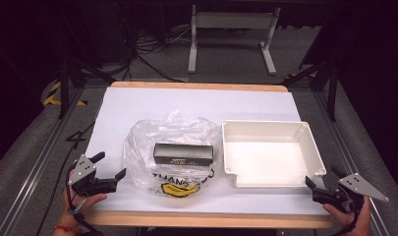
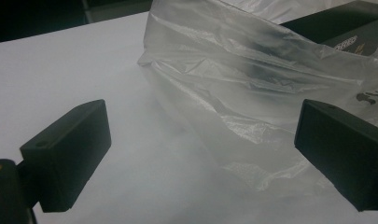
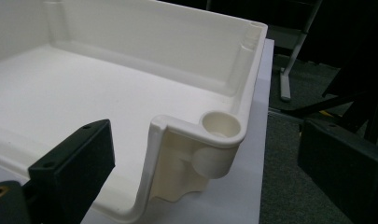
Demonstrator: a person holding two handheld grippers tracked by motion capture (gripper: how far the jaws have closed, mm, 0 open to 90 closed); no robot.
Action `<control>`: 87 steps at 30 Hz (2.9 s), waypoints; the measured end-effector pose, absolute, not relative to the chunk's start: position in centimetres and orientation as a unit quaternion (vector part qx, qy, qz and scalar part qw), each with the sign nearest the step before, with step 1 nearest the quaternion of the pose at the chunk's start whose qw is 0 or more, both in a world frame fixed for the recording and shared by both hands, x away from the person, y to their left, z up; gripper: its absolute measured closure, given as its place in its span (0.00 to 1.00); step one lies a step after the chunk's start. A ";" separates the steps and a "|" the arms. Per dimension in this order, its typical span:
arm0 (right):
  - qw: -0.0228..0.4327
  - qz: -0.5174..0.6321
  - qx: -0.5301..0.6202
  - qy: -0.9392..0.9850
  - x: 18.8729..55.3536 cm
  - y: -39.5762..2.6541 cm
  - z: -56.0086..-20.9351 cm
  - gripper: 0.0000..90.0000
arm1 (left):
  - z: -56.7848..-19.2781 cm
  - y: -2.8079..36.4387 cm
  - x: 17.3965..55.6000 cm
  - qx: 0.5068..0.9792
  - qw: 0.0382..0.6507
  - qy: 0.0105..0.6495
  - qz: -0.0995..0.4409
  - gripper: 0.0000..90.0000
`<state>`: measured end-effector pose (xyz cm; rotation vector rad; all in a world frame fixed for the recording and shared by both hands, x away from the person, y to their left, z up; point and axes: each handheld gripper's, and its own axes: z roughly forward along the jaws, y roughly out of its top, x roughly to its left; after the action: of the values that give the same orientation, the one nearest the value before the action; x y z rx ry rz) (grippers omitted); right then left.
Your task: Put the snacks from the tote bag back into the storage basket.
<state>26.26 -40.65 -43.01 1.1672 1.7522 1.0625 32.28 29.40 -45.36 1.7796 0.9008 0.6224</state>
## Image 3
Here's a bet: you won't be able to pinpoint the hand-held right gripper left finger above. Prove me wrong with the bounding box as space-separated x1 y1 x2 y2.
27 119 116 224

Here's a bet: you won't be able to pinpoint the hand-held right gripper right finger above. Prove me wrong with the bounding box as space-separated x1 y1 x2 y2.
297 119 378 224

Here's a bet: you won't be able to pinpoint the white plastic tray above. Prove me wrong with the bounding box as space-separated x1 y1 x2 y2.
0 0 269 224

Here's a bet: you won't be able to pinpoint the black stand legs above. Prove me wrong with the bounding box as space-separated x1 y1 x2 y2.
282 18 378 145

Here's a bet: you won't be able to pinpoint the grey metal stand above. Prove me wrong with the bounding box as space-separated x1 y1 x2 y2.
266 0 324 103

